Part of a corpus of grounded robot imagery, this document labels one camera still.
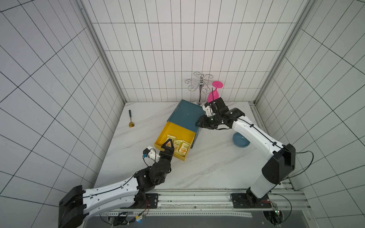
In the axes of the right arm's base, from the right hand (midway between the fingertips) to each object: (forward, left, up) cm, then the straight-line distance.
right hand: (193, 126), depth 80 cm
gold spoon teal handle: (+14, +47, -20) cm, 53 cm away
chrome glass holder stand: (+31, -5, +6) cm, 32 cm away
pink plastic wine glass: (+29, -15, -1) cm, 32 cm away
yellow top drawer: (-4, +7, -2) cm, 8 cm away
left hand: (-10, +12, -4) cm, 16 cm away
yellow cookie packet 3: (-12, +5, -5) cm, 14 cm away
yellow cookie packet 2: (-10, +8, -4) cm, 13 cm away
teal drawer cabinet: (+7, +4, +2) cm, 9 cm away
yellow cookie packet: (-13, +12, +2) cm, 18 cm away
